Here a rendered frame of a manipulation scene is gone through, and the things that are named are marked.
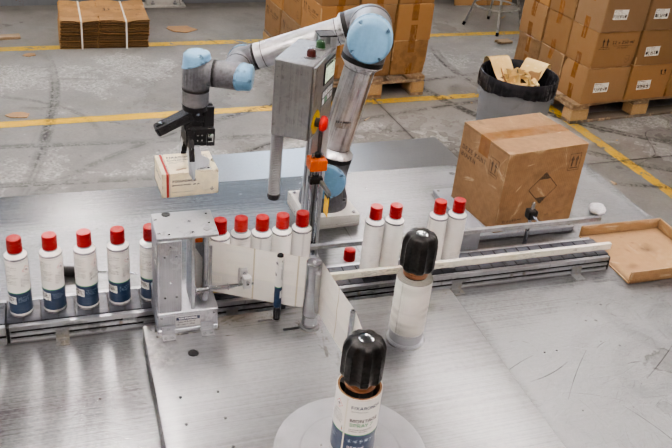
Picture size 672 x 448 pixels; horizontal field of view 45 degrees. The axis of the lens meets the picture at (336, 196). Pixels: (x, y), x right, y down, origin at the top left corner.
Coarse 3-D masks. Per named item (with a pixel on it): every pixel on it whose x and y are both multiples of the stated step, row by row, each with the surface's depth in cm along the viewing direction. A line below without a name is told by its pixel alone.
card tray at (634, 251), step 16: (608, 224) 257; (624, 224) 259; (640, 224) 262; (656, 224) 264; (608, 240) 255; (624, 240) 256; (640, 240) 257; (656, 240) 258; (624, 256) 247; (640, 256) 248; (656, 256) 249; (624, 272) 240; (640, 272) 234; (656, 272) 236
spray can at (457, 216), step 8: (456, 200) 216; (464, 200) 216; (456, 208) 216; (464, 208) 217; (448, 216) 219; (456, 216) 217; (464, 216) 217; (448, 224) 219; (456, 224) 218; (464, 224) 219; (448, 232) 220; (456, 232) 219; (448, 240) 221; (456, 240) 220; (448, 248) 222; (456, 248) 221; (448, 256) 223; (456, 256) 223
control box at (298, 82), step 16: (288, 48) 192; (304, 48) 193; (288, 64) 185; (304, 64) 184; (320, 64) 187; (288, 80) 187; (304, 80) 185; (320, 80) 190; (288, 96) 188; (304, 96) 187; (320, 96) 193; (272, 112) 192; (288, 112) 190; (304, 112) 189; (320, 112) 196; (272, 128) 193; (288, 128) 192; (304, 128) 191
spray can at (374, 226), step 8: (376, 208) 208; (368, 216) 213; (376, 216) 209; (368, 224) 210; (376, 224) 210; (384, 224) 212; (368, 232) 211; (376, 232) 211; (368, 240) 212; (376, 240) 212; (368, 248) 213; (376, 248) 213; (368, 256) 214; (376, 256) 215; (360, 264) 217; (368, 264) 215; (376, 264) 216
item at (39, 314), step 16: (592, 240) 245; (464, 256) 231; (560, 256) 235; (576, 256) 236; (432, 272) 222; (448, 272) 223; (128, 304) 198; (144, 304) 198; (16, 320) 189; (32, 320) 189
